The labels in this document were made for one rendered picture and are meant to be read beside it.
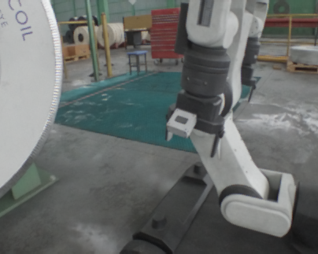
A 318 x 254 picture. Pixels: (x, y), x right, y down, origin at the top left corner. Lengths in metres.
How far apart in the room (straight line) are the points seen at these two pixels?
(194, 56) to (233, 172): 0.42
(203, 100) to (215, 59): 0.08
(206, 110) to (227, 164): 0.30
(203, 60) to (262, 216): 0.49
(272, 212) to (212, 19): 0.53
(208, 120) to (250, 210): 0.35
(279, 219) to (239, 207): 0.11
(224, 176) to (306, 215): 0.25
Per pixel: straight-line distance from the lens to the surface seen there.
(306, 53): 5.06
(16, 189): 1.46
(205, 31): 0.42
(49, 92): 1.22
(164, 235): 0.79
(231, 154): 0.72
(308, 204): 0.78
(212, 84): 0.45
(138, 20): 10.99
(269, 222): 0.77
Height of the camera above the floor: 0.79
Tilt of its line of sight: 22 degrees down
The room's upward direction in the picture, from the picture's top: 4 degrees counter-clockwise
